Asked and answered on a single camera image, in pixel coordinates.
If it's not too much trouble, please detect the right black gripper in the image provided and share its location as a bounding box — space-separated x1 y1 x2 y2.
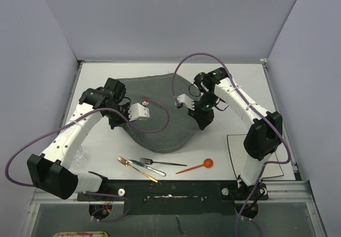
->
188 93 219 130

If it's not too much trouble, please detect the dark grey cloth placemat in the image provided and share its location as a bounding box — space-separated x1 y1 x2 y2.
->
120 73 200 153

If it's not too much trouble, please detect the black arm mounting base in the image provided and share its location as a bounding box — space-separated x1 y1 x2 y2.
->
77 180 269 216

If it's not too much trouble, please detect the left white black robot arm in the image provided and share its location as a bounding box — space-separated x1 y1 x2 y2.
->
27 78 131 200

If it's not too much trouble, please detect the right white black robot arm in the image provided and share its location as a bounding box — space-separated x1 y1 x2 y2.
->
178 67 282 199

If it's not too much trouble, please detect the gold fork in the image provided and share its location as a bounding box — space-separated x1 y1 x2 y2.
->
117 157 158 183

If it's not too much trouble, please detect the clear plastic cup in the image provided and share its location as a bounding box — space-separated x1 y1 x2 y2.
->
72 146 87 168

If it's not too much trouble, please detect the white square plate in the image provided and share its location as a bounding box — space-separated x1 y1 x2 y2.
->
227 135 284 179

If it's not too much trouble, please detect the orange plastic spoon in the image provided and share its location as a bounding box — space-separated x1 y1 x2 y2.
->
175 158 214 175

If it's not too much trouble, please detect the silver table knife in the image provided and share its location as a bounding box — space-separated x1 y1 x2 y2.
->
128 160 166 177

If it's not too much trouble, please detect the floral tray edge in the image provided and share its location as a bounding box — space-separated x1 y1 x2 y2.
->
53 231 108 237

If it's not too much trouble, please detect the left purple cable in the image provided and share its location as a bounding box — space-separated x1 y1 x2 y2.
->
5 99 171 223

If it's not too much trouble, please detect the dark handled silver fork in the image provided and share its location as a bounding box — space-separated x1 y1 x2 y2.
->
140 158 187 167

